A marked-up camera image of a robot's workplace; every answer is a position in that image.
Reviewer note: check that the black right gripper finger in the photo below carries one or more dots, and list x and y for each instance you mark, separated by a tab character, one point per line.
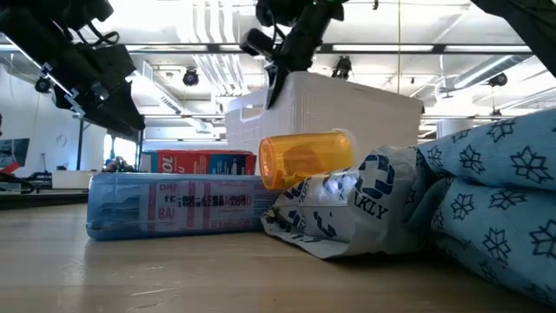
256	41

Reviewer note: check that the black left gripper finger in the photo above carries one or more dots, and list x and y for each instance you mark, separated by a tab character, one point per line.
128	108
95	115

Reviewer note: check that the blue first aid kit box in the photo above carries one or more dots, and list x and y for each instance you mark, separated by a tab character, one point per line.
174	204

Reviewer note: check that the orange pill bottle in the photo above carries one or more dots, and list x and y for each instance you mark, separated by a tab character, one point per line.
304	158

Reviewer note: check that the grey printed pouch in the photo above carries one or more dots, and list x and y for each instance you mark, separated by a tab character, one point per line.
330	217

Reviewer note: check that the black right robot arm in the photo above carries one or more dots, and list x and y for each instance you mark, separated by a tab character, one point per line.
530	21

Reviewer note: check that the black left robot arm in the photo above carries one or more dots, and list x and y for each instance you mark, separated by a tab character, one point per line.
65	8

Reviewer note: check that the white perforated plastic basket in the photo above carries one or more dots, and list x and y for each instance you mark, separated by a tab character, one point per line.
330	104

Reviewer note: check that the black ceiling spotlight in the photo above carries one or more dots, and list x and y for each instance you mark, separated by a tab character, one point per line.
498	79
42	85
190	77
342	67

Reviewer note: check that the black overhead rig crossbar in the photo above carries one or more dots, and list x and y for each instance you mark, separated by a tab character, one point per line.
438	48

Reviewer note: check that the blue snowflake patterned cloth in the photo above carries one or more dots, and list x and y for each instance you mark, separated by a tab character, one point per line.
499	208

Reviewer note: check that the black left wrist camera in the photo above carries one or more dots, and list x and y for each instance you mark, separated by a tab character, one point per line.
108	65

